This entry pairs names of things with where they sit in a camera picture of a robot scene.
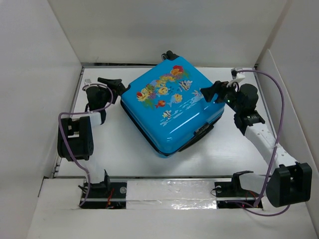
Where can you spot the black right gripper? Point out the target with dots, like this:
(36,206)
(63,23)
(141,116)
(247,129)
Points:
(218,87)

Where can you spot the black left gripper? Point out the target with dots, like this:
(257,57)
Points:
(114,83)

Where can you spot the blue child suitcase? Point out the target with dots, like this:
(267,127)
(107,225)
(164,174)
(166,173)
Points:
(167,106)

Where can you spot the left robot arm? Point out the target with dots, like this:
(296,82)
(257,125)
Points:
(75,131)

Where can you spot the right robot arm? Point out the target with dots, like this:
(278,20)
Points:
(286,181)

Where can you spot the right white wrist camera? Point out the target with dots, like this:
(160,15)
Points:
(237,76)

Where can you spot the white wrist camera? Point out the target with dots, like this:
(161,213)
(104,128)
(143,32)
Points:
(88,83)
(237,76)

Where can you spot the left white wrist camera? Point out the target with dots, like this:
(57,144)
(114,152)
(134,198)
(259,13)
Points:
(88,83)

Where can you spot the metal base rail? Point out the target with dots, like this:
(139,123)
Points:
(67,193)

